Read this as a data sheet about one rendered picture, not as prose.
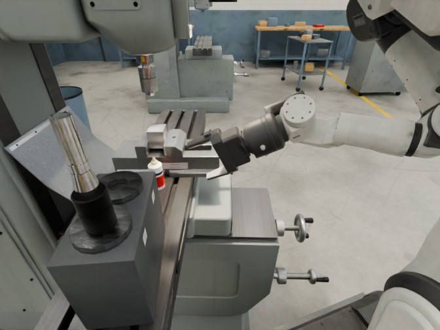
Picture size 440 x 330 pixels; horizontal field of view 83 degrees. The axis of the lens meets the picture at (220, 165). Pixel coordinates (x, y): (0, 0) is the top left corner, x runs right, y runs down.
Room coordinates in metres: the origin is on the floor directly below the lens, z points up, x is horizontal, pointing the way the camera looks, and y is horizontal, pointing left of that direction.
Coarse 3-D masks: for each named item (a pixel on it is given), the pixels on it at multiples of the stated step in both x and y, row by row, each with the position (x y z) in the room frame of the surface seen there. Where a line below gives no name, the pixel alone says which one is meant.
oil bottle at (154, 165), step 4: (152, 160) 0.61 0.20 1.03; (156, 160) 0.61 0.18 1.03; (148, 164) 0.61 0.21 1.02; (152, 164) 0.60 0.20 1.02; (156, 164) 0.60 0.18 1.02; (160, 164) 0.61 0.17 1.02; (152, 168) 0.59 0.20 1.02; (156, 168) 0.59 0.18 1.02; (160, 168) 0.60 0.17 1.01; (156, 172) 0.59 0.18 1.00; (160, 172) 0.60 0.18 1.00; (156, 176) 0.59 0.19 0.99; (160, 176) 0.60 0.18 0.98; (156, 180) 0.59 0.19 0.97; (160, 180) 0.60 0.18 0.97; (160, 184) 0.59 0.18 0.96; (164, 184) 0.61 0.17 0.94; (160, 188) 0.59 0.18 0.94
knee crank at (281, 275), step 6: (276, 270) 0.59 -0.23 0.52; (282, 270) 0.58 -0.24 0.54; (312, 270) 0.58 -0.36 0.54; (276, 276) 0.57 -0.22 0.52; (282, 276) 0.56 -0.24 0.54; (288, 276) 0.56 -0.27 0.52; (294, 276) 0.56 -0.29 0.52; (300, 276) 0.56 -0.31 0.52; (306, 276) 0.56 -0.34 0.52; (312, 276) 0.56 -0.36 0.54; (318, 276) 0.56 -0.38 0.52; (324, 276) 0.58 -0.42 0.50; (282, 282) 0.54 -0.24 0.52; (312, 282) 0.54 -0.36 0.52
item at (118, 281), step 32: (128, 192) 0.34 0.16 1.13; (128, 224) 0.27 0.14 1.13; (160, 224) 0.39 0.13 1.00; (64, 256) 0.22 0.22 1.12; (96, 256) 0.22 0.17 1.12; (128, 256) 0.22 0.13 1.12; (160, 256) 0.34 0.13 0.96; (64, 288) 0.20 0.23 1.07; (96, 288) 0.21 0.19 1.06; (128, 288) 0.21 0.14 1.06; (96, 320) 0.21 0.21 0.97; (128, 320) 0.21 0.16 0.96
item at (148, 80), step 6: (138, 72) 0.71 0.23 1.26; (144, 72) 0.70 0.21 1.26; (150, 72) 0.71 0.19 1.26; (144, 78) 0.70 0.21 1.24; (150, 78) 0.70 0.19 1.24; (144, 84) 0.70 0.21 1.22; (150, 84) 0.70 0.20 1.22; (156, 84) 0.72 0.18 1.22; (144, 90) 0.70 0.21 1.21; (150, 90) 0.70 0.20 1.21; (156, 90) 0.72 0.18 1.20
